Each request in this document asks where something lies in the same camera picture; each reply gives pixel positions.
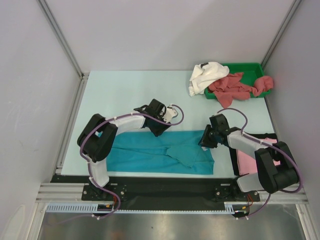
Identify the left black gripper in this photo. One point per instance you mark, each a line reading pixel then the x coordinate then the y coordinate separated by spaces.
pixel 158 131

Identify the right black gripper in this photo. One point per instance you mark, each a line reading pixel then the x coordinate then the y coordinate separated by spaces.
pixel 204 141

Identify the teal t shirt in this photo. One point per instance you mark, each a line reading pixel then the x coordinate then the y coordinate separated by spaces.
pixel 173 152

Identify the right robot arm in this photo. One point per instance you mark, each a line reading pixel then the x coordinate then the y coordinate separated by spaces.
pixel 276 168

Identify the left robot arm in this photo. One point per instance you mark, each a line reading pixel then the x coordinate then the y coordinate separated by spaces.
pixel 98 136

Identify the black tray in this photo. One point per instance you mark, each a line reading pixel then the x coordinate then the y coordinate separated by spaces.
pixel 270 137

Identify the folded pink t shirt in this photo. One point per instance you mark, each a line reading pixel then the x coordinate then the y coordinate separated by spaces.
pixel 246 164

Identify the red t shirt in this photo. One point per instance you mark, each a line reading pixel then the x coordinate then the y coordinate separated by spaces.
pixel 231 88

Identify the white t shirt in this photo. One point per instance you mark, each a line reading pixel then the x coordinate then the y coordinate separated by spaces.
pixel 205 74

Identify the green plastic bin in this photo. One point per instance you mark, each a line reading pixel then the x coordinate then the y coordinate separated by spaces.
pixel 251 71

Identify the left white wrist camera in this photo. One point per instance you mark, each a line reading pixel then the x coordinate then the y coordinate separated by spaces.
pixel 170 113

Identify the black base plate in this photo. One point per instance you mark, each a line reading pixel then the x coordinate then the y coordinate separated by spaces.
pixel 162 190

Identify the slotted cable duct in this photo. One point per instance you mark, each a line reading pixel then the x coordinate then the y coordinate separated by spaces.
pixel 104 208

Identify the left aluminium corner post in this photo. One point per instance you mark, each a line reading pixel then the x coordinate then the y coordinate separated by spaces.
pixel 53 23

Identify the aluminium corner post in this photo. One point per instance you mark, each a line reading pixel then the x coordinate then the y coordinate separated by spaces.
pixel 293 9
pixel 53 23

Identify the right aluminium corner post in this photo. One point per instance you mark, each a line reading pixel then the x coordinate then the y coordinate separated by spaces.
pixel 293 9

